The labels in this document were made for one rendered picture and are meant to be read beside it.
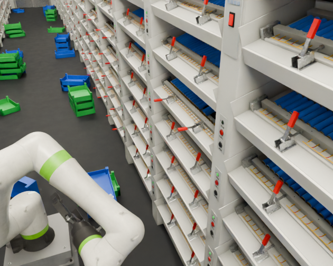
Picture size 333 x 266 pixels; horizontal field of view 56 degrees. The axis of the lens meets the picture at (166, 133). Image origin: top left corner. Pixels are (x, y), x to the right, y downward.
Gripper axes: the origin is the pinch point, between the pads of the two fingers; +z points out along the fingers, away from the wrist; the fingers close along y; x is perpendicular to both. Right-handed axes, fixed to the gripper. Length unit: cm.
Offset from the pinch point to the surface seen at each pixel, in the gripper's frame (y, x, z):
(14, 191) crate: -48, 36, 106
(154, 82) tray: 5, -66, 16
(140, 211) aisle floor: -79, -20, 37
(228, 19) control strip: 47, -68, -46
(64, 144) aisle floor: -70, -10, 147
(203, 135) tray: 6, -54, -31
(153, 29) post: 27, -77, 16
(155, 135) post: -21, -52, 18
